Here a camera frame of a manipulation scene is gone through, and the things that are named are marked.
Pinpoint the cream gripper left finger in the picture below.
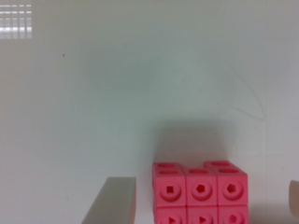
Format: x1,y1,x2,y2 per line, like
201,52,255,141
81,177,136,224

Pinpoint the pink snap cube block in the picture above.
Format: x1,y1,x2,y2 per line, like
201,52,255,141
152,161,249,224

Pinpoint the cream gripper right finger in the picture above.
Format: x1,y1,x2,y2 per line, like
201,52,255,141
289,180,299,217

